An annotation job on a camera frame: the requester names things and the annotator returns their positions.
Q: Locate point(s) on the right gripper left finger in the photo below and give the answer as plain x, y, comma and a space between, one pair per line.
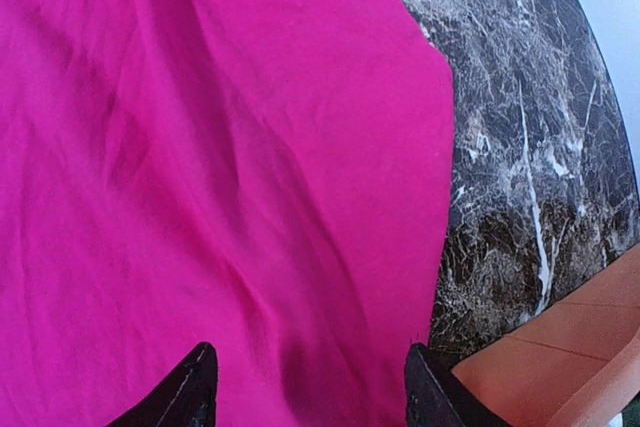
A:
185, 397

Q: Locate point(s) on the red t-shirt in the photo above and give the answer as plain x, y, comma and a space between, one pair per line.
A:
269, 176

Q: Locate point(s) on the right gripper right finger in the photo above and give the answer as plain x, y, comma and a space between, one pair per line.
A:
435, 397

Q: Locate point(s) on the orange plastic basin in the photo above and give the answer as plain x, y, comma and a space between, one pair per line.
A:
576, 364

